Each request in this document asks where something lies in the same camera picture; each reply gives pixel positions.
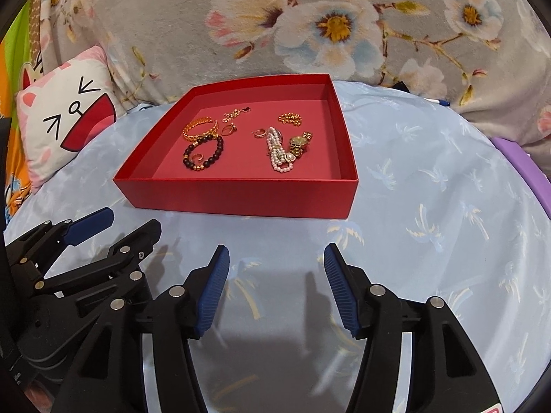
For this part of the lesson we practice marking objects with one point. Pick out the light blue palm print sheet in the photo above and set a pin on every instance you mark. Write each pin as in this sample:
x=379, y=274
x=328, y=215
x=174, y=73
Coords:
x=430, y=223

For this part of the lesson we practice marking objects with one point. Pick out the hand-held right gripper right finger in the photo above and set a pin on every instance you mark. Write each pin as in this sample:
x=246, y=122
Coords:
x=340, y=292

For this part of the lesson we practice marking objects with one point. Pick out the gold hoop earring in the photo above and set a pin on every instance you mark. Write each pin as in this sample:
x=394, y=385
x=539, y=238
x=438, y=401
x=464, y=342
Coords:
x=259, y=134
x=197, y=158

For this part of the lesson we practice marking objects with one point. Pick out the cartoon cat pillow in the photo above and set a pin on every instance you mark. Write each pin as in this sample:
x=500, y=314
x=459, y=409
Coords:
x=64, y=99

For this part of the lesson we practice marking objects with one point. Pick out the grey floral blanket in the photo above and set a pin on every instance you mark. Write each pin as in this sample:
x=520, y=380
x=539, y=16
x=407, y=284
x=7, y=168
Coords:
x=172, y=30

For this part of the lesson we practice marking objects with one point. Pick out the white and blue pen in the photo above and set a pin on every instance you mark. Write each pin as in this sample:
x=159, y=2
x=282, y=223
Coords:
x=438, y=102

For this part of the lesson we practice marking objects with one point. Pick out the colourful cartoon blanket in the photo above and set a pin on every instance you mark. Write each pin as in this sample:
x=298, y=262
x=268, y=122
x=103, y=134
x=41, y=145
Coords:
x=17, y=51

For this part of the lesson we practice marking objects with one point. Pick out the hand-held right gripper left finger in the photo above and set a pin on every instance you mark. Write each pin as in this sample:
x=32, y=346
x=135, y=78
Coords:
x=213, y=292

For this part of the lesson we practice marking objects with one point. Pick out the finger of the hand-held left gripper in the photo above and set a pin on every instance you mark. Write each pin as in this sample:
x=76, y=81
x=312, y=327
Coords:
x=92, y=221
x=129, y=245

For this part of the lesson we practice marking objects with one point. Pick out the purple mat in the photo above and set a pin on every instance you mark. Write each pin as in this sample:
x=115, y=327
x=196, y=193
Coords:
x=529, y=167

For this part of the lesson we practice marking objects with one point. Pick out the gold wristwatch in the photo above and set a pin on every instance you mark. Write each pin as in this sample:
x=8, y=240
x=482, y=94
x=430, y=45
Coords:
x=298, y=142

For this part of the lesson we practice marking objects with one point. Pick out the red cardboard box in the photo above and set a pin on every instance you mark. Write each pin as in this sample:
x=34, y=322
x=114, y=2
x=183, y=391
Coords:
x=236, y=198

